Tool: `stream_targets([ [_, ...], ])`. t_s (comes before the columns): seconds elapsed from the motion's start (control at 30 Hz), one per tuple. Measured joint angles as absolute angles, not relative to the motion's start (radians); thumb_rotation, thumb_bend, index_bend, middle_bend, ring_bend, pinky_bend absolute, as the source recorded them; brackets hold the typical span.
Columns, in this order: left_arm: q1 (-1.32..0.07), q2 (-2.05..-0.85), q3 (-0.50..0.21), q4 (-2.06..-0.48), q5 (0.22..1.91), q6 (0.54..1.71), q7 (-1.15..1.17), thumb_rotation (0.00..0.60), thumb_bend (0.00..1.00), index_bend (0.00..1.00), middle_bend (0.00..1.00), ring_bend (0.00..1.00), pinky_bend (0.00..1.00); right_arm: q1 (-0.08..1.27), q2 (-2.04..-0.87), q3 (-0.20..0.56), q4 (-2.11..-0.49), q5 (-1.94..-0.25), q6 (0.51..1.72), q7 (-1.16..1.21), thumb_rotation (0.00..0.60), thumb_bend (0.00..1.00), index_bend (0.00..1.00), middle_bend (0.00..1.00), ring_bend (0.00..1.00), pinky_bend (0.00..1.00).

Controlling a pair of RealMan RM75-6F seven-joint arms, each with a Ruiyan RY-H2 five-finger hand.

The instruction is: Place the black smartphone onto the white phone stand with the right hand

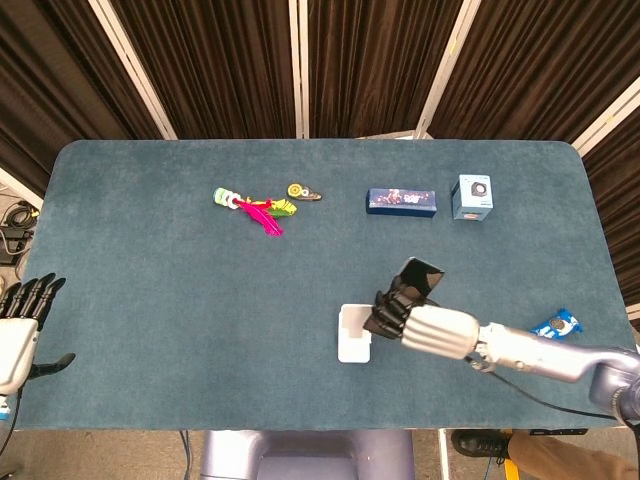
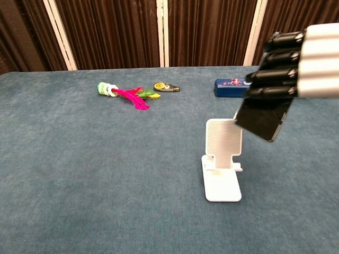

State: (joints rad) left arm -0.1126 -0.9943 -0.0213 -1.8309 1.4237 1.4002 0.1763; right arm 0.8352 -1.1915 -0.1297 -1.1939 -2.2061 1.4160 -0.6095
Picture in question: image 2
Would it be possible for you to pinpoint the right black-fingered white robot hand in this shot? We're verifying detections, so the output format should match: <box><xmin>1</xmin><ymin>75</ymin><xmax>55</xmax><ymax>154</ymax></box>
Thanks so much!
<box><xmin>245</xmin><ymin>23</ymin><xmax>339</xmax><ymax>100</ymax></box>

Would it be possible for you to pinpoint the black smartphone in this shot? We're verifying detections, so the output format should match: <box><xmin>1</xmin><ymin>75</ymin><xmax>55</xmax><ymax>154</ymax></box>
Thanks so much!
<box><xmin>233</xmin><ymin>96</ymin><xmax>295</xmax><ymax>143</ymax></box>

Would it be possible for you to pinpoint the white phone stand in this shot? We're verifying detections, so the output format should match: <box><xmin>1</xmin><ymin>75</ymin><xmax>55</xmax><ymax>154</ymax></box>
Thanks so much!
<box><xmin>201</xmin><ymin>118</ymin><xmax>243</xmax><ymax>203</ymax></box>

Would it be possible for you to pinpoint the dark curtain partition panel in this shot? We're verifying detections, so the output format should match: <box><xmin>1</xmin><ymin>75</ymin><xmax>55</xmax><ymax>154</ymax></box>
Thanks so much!
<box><xmin>156</xmin><ymin>0</ymin><xmax>268</xmax><ymax>67</ymax></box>
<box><xmin>43</xmin><ymin>0</ymin><xmax>166</xmax><ymax>71</ymax></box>
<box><xmin>243</xmin><ymin>0</ymin><xmax>339</xmax><ymax>66</ymax></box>
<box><xmin>0</xmin><ymin>0</ymin><xmax>77</xmax><ymax>76</ymax></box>

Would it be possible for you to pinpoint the dark blue rectangular box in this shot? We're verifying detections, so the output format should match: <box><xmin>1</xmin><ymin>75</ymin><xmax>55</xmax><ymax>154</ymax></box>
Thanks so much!
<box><xmin>213</xmin><ymin>78</ymin><xmax>255</xmax><ymax>99</ymax></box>

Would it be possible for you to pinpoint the black yellow correction tape dispenser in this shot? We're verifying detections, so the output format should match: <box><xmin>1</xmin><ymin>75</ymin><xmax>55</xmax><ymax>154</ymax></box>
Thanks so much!
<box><xmin>153</xmin><ymin>82</ymin><xmax>181</xmax><ymax>93</ymax></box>

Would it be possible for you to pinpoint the pink green feather shuttlecock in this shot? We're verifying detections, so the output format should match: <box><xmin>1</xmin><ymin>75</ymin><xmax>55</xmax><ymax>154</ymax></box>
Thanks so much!
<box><xmin>96</xmin><ymin>81</ymin><xmax>162</xmax><ymax>111</ymax></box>

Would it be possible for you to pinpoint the blue felt table cover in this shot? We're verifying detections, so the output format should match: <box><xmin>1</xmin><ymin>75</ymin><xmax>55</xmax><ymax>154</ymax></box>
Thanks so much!
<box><xmin>0</xmin><ymin>65</ymin><xmax>339</xmax><ymax>254</ymax></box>

